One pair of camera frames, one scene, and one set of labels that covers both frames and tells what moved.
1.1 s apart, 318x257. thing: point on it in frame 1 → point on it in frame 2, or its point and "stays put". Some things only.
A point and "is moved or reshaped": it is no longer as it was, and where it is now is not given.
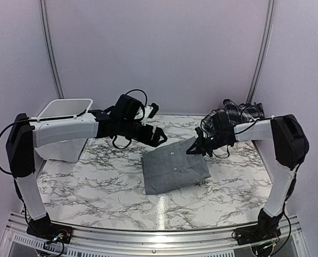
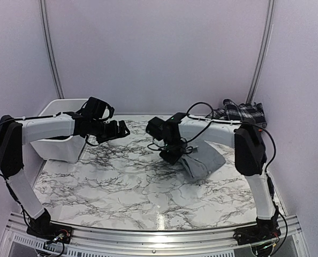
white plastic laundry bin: (69, 151) stays put
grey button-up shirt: (171, 167) is moved or reshaped
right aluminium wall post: (263, 53) stays put
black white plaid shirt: (231, 116) stays put
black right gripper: (201, 148) → (172, 159)
